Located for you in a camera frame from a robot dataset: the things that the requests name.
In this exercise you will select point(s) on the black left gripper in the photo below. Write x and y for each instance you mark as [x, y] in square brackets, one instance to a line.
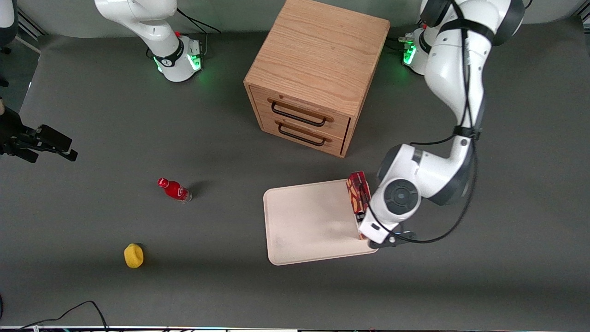
[361, 215]

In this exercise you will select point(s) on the red cookie box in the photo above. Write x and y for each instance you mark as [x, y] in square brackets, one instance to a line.
[356, 191]

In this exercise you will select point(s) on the wooden drawer front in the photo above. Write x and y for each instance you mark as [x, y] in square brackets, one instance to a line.
[299, 108]
[299, 131]

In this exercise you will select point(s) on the yellow lemon toy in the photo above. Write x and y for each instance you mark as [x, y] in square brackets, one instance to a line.
[133, 256]

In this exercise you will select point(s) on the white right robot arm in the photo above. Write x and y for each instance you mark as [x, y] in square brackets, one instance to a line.
[168, 41]

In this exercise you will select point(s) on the cream plastic tray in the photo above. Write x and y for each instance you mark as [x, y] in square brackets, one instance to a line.
[309, 221]

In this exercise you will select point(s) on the aluminium frame rail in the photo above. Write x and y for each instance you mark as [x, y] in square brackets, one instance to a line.
[31, 25]

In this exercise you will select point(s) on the oak wooden drawer cabinet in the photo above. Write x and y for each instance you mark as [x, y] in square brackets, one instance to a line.
[318, 55]

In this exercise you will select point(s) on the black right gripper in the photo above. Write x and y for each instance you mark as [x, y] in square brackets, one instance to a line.
[14, 128]

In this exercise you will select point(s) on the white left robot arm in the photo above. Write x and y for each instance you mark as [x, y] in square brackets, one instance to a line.
[451, 69]

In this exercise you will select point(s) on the red soda bottle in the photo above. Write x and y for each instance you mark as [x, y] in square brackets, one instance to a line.
[175, 190]

